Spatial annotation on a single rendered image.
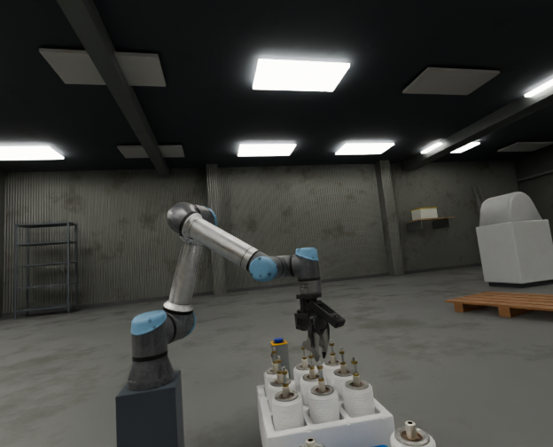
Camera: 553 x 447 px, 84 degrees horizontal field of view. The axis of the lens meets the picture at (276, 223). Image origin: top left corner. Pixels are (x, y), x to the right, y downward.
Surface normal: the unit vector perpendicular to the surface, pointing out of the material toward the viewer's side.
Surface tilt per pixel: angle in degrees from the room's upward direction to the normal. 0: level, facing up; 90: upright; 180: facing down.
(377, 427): 90
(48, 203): 90
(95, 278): 90
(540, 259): 90
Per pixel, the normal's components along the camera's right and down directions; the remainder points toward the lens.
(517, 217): 0.24, -0.14
